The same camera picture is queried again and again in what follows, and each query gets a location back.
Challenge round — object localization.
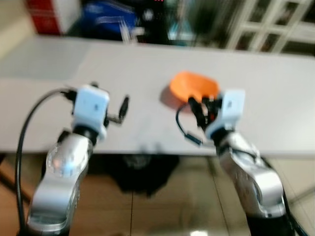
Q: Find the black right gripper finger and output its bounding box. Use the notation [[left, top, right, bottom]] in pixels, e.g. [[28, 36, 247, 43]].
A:
[[189, 97, 206, 130]]

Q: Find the black chair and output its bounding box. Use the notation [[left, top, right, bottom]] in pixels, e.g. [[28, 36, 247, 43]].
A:
[[104, 154, 181, 196]]

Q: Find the blue bag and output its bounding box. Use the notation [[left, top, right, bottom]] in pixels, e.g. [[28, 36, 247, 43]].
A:
[[80, 0, 139, 39]]

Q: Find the red and white box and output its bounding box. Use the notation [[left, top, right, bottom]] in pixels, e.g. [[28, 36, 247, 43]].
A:
[[25, 0, 82, 36]]

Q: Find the black shelf with items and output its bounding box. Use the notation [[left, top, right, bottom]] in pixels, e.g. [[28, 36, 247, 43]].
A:
[[137, 0, 232, 47]]

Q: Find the white glass door cabinet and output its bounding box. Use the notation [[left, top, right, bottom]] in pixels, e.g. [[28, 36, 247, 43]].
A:
[[225, 0, 315, 56]]

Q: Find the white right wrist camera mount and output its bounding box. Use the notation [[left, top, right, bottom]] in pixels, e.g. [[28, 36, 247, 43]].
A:
[[204, 89, 246, 139]]

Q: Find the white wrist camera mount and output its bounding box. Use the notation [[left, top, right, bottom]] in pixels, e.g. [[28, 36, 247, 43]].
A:
[[72, 84, 111, 141], [204, 89, 246, 139]]

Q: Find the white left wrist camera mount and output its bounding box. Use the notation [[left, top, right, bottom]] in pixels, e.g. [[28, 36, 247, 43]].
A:
[[72, 84, 111, 141]]

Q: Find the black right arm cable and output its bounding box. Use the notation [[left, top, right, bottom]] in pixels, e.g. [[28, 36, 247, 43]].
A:
[[175, 102, 203, 147]]

